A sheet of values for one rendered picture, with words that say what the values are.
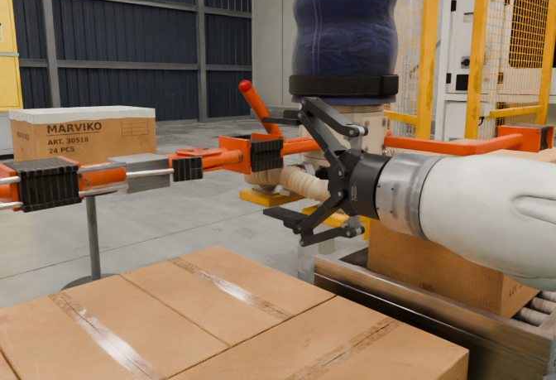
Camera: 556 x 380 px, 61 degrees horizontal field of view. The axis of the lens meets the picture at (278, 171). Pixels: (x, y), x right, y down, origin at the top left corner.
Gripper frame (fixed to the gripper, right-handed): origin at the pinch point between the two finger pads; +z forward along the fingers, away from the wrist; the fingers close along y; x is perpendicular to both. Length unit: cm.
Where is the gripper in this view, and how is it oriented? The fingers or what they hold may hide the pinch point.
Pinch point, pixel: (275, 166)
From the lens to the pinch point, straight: 67.9
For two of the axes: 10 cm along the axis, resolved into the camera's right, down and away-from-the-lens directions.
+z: -6.7, -1.4, 7.3
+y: 0.0, 9.8, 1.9
